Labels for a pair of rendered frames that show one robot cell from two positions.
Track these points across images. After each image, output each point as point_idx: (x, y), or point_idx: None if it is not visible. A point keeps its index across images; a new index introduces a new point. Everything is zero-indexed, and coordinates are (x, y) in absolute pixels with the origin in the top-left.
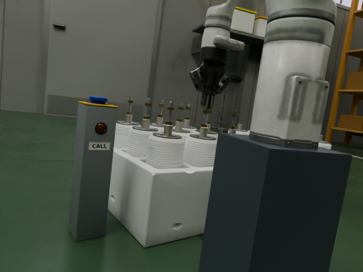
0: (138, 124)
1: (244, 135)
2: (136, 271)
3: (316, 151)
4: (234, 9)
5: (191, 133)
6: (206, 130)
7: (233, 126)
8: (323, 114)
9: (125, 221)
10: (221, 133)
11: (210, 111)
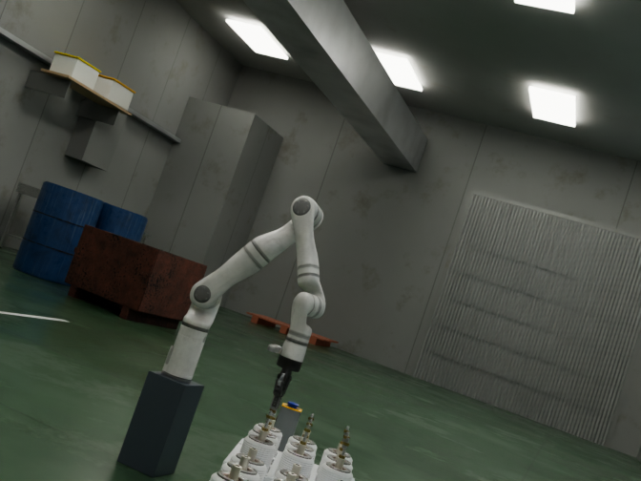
0: (329, 449)
1: (195, 384)
2: (208, 480)
3: (159, 371)
4: (294, 322)
5: (291, 446)
6: (263, 426)
7: (263, 427)
8: (166, 358)
9: None
10: (202, 385)
11: (304, 428)
